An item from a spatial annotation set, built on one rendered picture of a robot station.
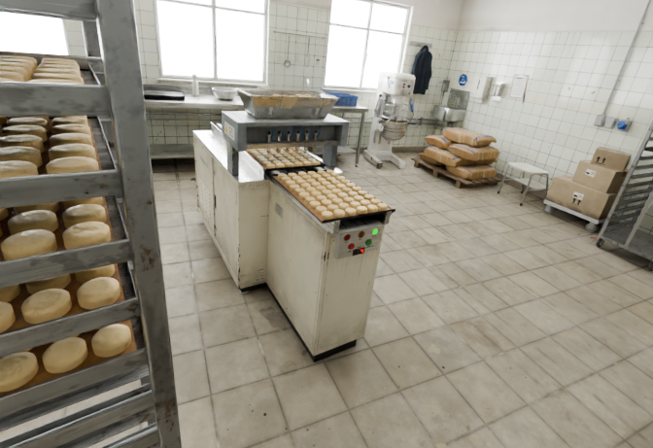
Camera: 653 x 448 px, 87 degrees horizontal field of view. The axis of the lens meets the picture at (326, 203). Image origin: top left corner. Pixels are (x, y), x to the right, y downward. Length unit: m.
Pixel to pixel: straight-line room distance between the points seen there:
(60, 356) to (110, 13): 0.45
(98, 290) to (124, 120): 0.26
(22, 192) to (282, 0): 5.07
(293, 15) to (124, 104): 5.07
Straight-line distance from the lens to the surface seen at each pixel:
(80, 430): 0.68
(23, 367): 0.64
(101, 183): 0.46
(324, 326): 1.89
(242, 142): 1.98
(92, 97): 0.43
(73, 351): 0.64
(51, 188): 0.46
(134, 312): 0.55
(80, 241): 0.52
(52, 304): 0.58
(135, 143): 0.41
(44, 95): 0.43
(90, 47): 0.85
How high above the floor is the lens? 1.57
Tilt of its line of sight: 24 degrees down
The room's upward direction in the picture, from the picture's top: 6 degrees clockwise
